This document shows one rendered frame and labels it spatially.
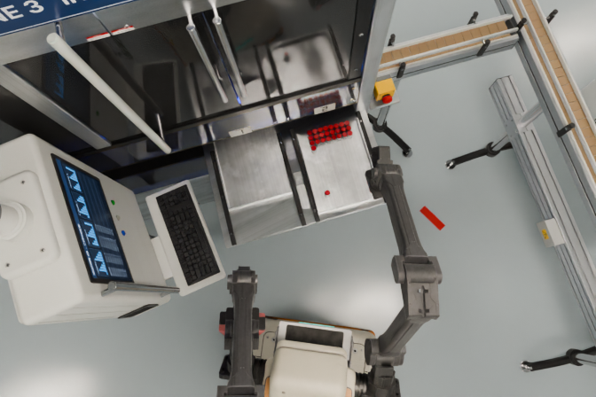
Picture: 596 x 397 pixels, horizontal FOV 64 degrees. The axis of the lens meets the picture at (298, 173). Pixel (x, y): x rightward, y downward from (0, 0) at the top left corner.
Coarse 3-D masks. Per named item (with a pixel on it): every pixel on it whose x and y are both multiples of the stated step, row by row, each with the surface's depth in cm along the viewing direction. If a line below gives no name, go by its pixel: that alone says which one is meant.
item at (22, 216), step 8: (0, 208) 110; (8, 208) 115; (16, 208) 118; (24, 208) 119; (0, 216) 110; (8, 216) 114; (16, 216) 117; (24, 216) 118; (32, 216) 121; (0, 224) 112; (8, 224) 114; (16, 224) 117; (24, 224) 118; (32, 224) 121; (0, 232) 115; (8, 232) 117; (16, 232) 117; (24, 232) 119; (8, 240) 118; (16, 240) 120
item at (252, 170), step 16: (272, 128) 200; (224, 144) 199; (240, 144) 199; (256, 144) 198; (272, 144) 198; (224, 160) 197; (240, 160) 197; (256, 160) 196; (272, 160) 196; (224, 176) 195; (240, 176) 195; (256, 176) 195; (272, 176) 194; (224, 192) 190; (240, 192) 193; (256, 192) 193; (272, 192) 193; (288, 192) 189
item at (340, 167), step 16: (352, 128) 198; (304, 144) 197; (320, 144) 197; (336, 144) 197; (352, 144) 196; (304, 160) 192; (320, 160) 195; (336, 160) 195; (352, 160) 195; (368, 160) 194; (320, 176) 193; (336, 176) 193; (352, 176) 193; (320, 192) 192; (336, 192) 191; (352, 192) 191; (368, 192) 191; (320, 208) 190; (336, 208) 188
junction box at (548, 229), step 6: (540, 222) 222; (546, 222) 218; (552, 222) 218; (540, 228) 223; (546, 228) 218; (552, 228) 217; (558, 228) 217; (546, 234) 219; (552, 234) 216; (558, 234) 216; (546, 240) 221; (552, 240) 216; (558, 240) 216; (546, 246) 222
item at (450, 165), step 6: (510, 144) 272; (480, 150) 271; (486, 150) 270; (498, 150) 269; (504, 150) 272; (462, 156) 274; (468, 156) 272; (474, 156) 271; (480, 156) 272; (492, 156) 271; (450, 162) 279; (456, 162) 275; (462, 162) 275; (450, 168) 281
